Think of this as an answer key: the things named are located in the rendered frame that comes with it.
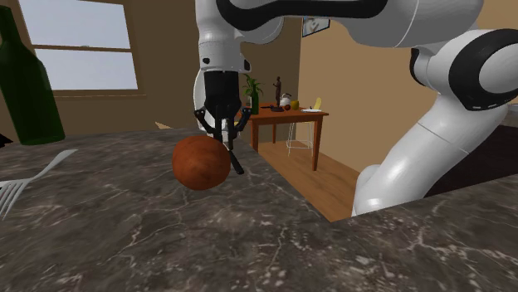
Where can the silver fork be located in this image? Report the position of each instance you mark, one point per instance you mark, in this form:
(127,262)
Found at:
(24,182)

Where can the wooden side table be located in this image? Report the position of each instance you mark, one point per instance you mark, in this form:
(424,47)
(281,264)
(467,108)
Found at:
(283,116)

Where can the brown round ball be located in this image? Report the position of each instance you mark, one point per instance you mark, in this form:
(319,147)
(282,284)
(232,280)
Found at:
(201,162)

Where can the wall picture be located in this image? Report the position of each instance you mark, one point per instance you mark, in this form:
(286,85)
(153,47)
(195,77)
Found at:
(315,26)

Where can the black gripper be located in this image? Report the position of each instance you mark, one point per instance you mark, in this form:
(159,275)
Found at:
(221,91)

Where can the window with wooden frame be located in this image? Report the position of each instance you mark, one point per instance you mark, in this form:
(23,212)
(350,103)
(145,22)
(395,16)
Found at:
(81,44)

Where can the dark green glass bottle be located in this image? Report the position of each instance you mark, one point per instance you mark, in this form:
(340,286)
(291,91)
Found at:
(28,97)

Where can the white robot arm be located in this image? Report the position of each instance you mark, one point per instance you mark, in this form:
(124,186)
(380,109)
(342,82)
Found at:
(429,137)

